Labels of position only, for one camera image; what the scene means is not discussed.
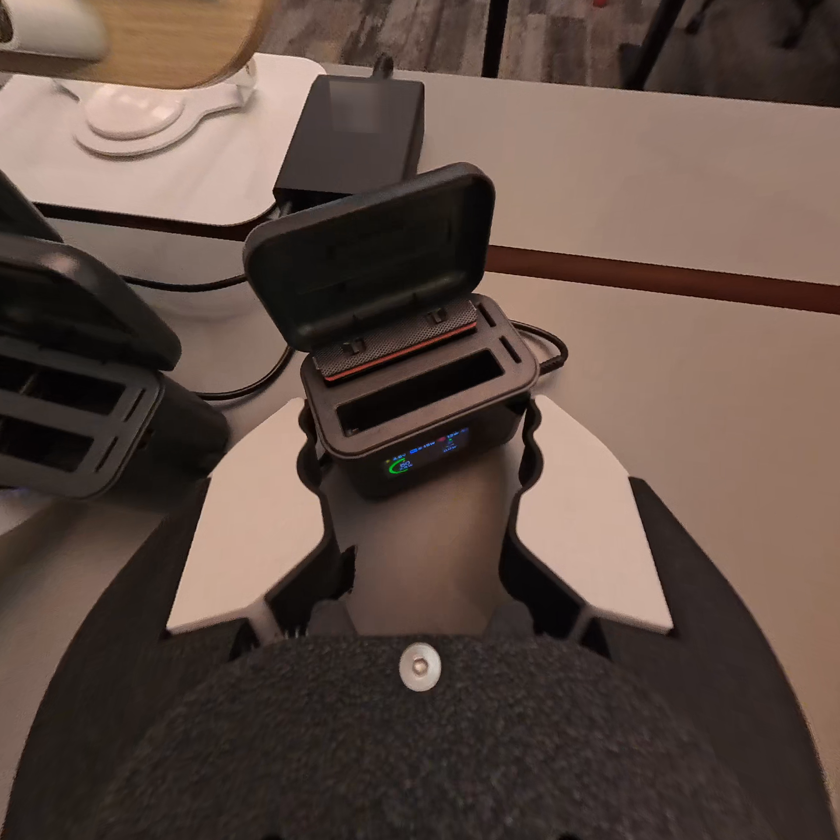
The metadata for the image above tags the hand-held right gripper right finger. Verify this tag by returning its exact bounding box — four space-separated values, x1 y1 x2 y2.
499 394 677 643

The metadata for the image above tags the black multiport charger hub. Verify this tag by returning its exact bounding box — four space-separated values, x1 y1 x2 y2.
272 73 426 212

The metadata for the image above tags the black battery red edge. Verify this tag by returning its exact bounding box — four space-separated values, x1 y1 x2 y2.
311 303 479 387

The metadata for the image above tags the black charging cable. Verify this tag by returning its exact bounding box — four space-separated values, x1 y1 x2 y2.
511 320 567 389
194 341 294 403
125 272 250 294

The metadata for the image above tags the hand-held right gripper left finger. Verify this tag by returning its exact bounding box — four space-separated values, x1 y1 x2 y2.
166 397 358 643

